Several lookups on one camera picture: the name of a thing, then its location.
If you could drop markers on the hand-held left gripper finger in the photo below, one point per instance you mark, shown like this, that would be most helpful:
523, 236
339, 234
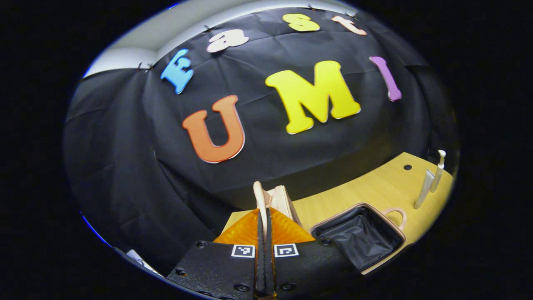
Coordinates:
261, 266
270, 266

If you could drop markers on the pink suitcase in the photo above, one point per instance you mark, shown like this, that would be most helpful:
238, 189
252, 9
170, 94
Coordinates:
358, 237

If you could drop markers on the white pump bottle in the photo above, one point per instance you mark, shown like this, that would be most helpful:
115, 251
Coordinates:
438, 175

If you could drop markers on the black backdrop cloth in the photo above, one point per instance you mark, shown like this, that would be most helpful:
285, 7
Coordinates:
125, 166

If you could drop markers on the white squeeze tube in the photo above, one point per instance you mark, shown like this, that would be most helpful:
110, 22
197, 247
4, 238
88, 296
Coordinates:
424, 189

